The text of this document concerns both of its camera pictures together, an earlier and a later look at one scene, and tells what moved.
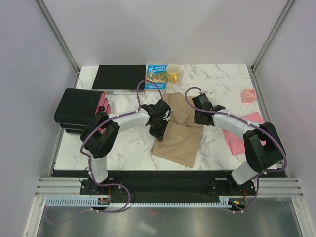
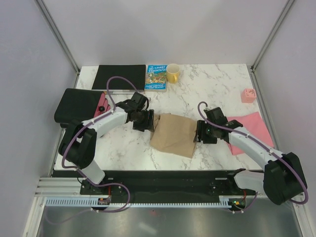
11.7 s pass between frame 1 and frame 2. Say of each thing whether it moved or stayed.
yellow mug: stayed
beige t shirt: moved
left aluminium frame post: stayed
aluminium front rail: stayed
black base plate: stayed
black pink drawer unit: stayed
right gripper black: moved
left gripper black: moved
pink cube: stayed
